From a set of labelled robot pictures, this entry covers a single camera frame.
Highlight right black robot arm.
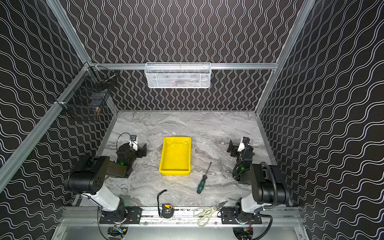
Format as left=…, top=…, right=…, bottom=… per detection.
left=227, top=137, right=289, bottom=225

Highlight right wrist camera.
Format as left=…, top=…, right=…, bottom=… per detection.
left=237, top=137, right=251, bottom=152

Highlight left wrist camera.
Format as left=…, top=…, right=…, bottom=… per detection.
left=129, top=135, right=140, bottom=151

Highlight beige handled scissors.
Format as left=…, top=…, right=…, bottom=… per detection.
left=193, top=201, right=227, bottom=227

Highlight black yellow tape measure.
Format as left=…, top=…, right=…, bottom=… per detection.
left=157, top=190, right=175, bottom=219

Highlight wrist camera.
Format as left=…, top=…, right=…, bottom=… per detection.
left=129, top=135, right=140, bottom=151
left=237, top=137, right=251, bottom=152

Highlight black wire basket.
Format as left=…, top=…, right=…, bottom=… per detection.
left=58, top=62, right=117, bottom=121

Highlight green handled screwdriver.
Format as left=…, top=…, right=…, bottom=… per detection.
left=197, top=162, right=212, bottom=194

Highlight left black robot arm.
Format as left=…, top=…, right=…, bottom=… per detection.
left=67, top=143, right=147, bottom=225

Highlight white wire mesh basket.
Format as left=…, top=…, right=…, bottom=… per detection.
left=145, top=62, right=212, bottom=89

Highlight yellow plastic bin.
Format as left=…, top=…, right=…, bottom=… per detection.
left=159, top=136, right=192, bottom=176

